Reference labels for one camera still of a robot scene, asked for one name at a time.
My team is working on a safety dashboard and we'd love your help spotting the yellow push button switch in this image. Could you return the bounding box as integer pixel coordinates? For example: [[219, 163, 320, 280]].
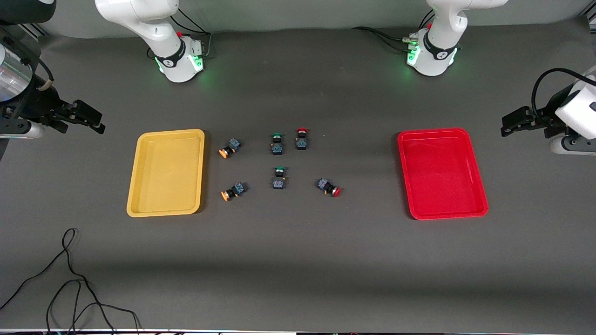
[[221, 182, 247, 202], [218, 137, 242, 159]]

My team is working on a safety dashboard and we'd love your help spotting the red plastic tray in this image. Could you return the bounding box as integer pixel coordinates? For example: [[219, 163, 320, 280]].
[[397, 127, 489, 221]]

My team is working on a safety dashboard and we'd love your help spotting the yellow plastic tray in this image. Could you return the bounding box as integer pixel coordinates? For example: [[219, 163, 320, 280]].
[[126, 129, 205, 218]]

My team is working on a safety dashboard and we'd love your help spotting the dark grey table mat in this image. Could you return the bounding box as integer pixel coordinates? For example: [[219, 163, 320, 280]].
[[0, 16, 596, 334]]

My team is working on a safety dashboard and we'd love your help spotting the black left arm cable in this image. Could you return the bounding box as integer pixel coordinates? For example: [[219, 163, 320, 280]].
[[532, 68, 590, 123]]

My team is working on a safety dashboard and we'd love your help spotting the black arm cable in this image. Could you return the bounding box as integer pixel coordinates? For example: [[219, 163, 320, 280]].
[[26, 51, 53, 94], [532, 68, 590, 123]]

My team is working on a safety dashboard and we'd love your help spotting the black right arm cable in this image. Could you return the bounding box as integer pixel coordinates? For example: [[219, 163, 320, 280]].
[[26, 51, 53, 94]]

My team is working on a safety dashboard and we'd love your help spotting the aluminium frame profile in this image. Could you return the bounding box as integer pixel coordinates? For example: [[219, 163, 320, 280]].
[[0, 22, 48, 40]]

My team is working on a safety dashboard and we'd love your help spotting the black right base cable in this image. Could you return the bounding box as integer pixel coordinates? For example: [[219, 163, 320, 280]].
[[170, 8, 213, 60]]

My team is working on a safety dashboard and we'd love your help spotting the black base cable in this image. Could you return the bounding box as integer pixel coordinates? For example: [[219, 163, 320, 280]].
[[352, 26, 420, 53], [170, 8, 213, 60]]

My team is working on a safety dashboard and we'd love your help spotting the loose black cable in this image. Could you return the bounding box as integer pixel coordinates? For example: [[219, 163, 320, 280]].
[[0, 228, 141, 335]]

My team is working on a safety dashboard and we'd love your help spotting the black left base cable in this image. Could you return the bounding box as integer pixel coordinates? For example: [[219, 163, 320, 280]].
[[352, 26, 420, 53]]

